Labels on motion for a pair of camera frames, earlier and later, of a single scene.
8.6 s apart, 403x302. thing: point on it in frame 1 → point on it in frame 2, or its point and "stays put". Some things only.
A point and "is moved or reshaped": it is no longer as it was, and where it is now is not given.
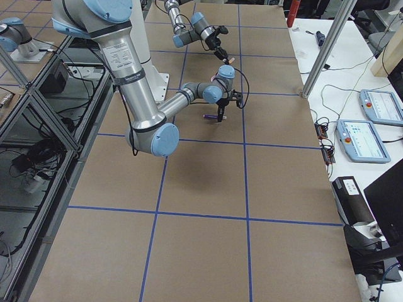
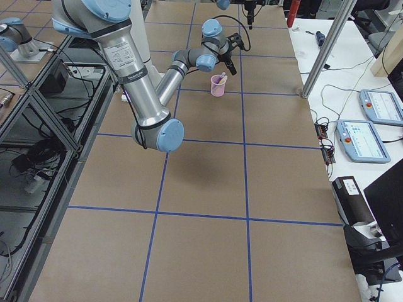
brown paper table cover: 244,210 stays put
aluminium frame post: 328,48 stays put
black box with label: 351,202 stays put
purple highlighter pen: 211,116 is moved or reshaped
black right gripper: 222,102 → 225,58
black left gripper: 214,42 → 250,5
